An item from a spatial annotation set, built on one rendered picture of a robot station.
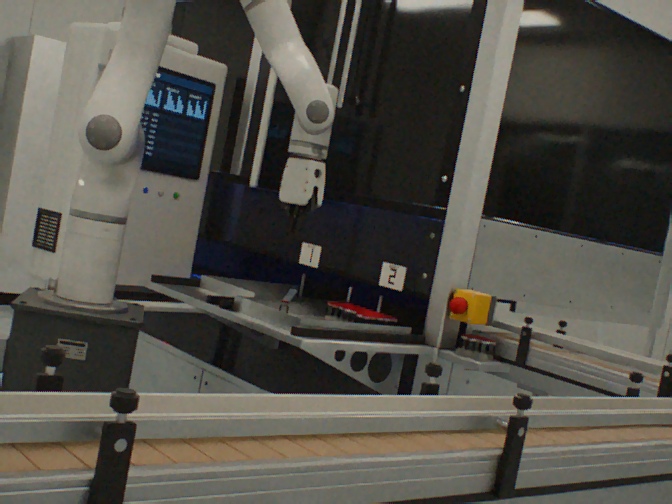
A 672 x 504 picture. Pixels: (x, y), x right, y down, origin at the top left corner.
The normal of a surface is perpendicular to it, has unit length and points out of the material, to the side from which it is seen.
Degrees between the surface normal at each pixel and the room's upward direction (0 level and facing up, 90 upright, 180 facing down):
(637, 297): 90
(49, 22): 90
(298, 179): 91
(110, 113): 64
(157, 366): 90
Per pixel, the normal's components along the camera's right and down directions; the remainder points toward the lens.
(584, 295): 0.63, 0.16
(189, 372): -0.75, -0.11
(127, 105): 0.47, -0.31
